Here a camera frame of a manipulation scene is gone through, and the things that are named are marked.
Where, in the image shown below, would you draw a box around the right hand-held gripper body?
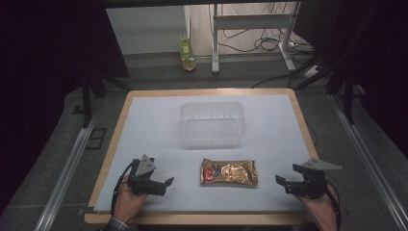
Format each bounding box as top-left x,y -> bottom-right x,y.
285,157 -> 344,199

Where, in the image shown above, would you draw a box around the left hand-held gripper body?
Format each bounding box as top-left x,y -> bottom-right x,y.
127,154 -> 167,197

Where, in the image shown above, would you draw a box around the gold foil snack packet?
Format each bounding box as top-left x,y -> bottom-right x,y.
199,158 -> 260,188

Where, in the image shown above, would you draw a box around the clear plastic container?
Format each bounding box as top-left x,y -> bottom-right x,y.
178,101 -> 247,150

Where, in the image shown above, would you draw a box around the person's left hand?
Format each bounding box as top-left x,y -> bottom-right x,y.
113,174 -> 149,224

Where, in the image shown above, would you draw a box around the person's right hand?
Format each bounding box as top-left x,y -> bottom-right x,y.
296,183 -> 340,231

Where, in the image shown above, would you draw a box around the white table mat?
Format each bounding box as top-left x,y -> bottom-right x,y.
93,93 -> 311,214

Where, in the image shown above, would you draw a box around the plaid shirt sleeve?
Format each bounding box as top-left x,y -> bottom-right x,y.
104,217 -> 131,231

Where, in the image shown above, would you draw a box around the black stand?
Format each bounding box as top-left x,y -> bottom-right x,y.
287,18 -> 367,125
71,75 -> 133,129

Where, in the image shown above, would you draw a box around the yellow drink bottle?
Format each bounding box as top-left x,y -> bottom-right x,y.
178,31 -> 197,72

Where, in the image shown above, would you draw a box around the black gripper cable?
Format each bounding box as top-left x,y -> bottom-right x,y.
110,158 -> 140,217
325,180 -> 343,230

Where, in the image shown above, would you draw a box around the aluminium rail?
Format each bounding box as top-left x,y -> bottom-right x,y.
33,107 -> 101,231
329,94 -> 408,231

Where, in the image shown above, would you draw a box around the black floor cables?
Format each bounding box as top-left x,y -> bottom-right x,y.
208,2 -> 317,90

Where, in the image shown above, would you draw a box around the white metal desk frame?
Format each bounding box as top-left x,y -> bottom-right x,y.
211,1 -> 301,75

